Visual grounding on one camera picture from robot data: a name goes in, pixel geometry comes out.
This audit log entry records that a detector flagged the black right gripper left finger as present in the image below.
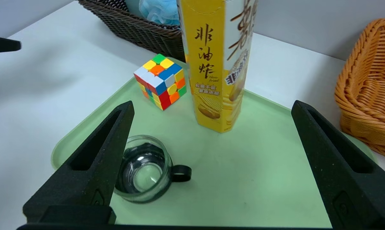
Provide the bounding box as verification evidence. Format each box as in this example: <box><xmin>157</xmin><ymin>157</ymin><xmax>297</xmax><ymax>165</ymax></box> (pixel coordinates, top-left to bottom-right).
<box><xmin>22</xmin><ymin>100</ymin><xmax>136</xmax><ymax>225</ymax></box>

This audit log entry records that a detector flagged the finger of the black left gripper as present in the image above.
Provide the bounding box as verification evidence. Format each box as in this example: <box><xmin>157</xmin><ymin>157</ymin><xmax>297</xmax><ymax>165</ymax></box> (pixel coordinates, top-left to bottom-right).
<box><xmin>0</xmin><ymin>34</ymin><xmax>22</xmax><ymax>54</ymax></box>

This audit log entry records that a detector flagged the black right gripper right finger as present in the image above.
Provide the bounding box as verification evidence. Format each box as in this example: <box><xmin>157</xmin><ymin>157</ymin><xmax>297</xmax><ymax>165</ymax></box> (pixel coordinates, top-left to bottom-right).
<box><xmin>291</xmin><ymin>100</ymin><xmax>385</xmax><ymax>229</ymax></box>

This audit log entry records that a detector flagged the blue-grey plastic cup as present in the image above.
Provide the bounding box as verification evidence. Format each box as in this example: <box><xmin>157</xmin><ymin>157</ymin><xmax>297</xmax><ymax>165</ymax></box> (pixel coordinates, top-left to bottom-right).
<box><xmin>125</xmin><ymin>0</ymin><xmax>142</xmax><ymax>12</ymax></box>

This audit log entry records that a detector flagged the light blue bath pouf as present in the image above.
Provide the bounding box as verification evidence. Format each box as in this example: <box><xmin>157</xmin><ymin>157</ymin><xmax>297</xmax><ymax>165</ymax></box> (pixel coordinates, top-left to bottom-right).
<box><xmin>139</xmin><ymin>0</ymin><xmax>181</xmax><ymax>27</ymax></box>

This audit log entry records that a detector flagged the tall yellow snack box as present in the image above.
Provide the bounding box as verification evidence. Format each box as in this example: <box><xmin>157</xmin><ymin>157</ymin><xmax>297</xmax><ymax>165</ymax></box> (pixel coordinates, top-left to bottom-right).
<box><xmin>177</xmin><ymin>0</ymin><xmax>259</xmax><ymax>134</ymax></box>

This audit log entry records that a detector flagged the orange wicker basket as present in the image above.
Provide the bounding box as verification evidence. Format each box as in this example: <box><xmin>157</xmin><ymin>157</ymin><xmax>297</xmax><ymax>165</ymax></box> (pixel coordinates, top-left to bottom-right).
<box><xmin>334</xmin><ymin>18</ymin><xmax>385</xmax><ymax>162</ymax></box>

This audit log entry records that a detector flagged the dark brown wicker basket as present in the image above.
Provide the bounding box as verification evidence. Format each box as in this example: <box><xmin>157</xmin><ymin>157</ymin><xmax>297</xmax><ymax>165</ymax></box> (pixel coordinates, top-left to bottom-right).
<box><xmin>77</xmin><ymin>0</ymin><xmax>186</xmax><ymax>63</ymax></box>

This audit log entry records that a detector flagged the light green plastic tray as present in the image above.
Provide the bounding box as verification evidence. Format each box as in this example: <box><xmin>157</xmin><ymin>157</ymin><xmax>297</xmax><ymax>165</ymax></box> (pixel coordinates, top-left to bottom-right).
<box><xmin>51</xmin><ymin>57</ymin><xmax>378</xmax><ymax>229</ymax></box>

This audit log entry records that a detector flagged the multicoloured puzzle cube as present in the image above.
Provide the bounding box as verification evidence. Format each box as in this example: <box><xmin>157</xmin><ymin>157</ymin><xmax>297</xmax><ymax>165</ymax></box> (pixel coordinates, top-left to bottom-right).
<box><xmin>133</xmin><ymin>54</ymin><xmax>187</xmax><ymax>111</ymax></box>

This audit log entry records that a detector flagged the glass mug with black handle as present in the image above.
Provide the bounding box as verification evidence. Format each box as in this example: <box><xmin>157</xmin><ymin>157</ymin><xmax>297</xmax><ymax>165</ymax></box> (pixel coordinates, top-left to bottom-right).
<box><xmin>114</xmin><ymin>135</ymin><xmax>192</xmax><ymax>204</ymax></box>

